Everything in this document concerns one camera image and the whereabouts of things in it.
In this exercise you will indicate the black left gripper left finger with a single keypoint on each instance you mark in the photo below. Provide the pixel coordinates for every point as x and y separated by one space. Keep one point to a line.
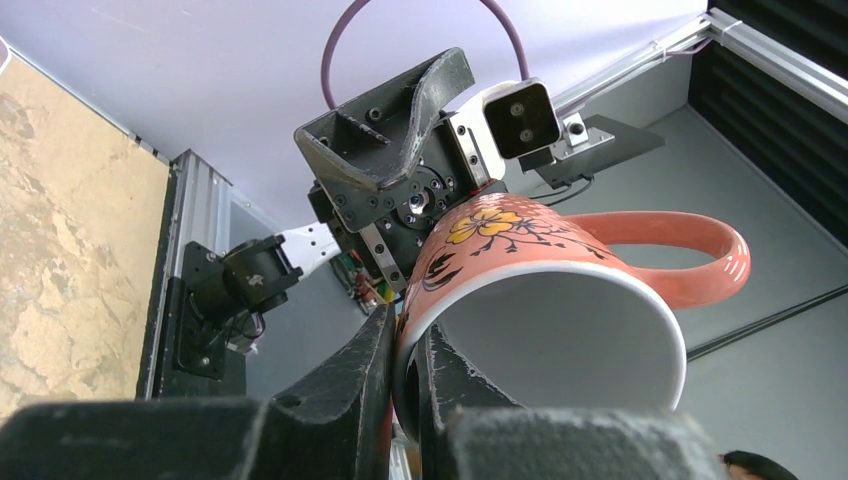
334 423

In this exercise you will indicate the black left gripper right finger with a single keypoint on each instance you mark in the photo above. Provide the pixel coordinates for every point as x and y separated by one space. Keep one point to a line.
470 429

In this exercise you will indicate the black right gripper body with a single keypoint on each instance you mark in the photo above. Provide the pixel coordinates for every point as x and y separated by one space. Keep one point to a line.
387 229

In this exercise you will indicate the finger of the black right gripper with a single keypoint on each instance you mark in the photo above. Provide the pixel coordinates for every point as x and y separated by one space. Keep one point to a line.
373 141

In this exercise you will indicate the pink flowered mug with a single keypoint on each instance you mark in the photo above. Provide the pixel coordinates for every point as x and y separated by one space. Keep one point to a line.
566 311

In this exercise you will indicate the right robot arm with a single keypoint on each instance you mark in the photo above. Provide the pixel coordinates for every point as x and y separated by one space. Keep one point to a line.
250 280

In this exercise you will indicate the black table edge rail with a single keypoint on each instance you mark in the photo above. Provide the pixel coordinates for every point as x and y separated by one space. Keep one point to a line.
203 218

